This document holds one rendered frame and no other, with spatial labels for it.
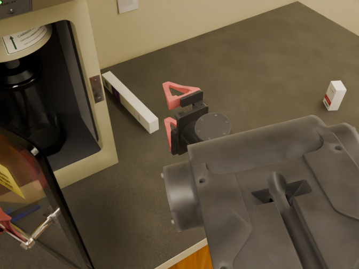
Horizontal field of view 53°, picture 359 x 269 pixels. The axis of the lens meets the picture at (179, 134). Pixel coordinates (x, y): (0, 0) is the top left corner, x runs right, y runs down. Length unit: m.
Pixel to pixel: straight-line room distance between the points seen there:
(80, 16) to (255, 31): 0.91
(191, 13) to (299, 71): 0.45
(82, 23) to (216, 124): 0.31
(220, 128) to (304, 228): 0.40
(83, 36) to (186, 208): 0.55
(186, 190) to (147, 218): 0.68
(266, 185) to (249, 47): 1.22
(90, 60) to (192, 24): 0.75
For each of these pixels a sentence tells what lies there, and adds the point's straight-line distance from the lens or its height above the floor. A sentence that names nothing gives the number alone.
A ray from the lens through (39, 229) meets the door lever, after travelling 0.59.
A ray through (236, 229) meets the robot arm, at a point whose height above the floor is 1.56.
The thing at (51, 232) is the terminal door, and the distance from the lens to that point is 0.66.
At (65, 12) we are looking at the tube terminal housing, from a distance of 0.68.
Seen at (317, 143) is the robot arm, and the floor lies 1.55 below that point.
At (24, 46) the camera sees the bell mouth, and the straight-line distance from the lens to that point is 0.71.
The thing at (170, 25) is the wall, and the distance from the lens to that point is 1.37.
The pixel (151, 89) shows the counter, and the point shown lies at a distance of 1.17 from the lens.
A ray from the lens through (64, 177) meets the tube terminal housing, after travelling 0.93.
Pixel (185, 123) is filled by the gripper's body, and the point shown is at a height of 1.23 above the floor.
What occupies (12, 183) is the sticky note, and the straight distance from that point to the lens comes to 0.59.
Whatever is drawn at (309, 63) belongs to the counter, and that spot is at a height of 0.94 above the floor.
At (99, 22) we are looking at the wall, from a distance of 1.23.
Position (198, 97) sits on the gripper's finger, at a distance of 0.66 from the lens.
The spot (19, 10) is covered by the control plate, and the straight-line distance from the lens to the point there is 0.61.
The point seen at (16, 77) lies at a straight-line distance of 0.78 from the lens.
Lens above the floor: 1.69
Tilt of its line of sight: 47 degrees down
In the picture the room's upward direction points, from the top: straight up
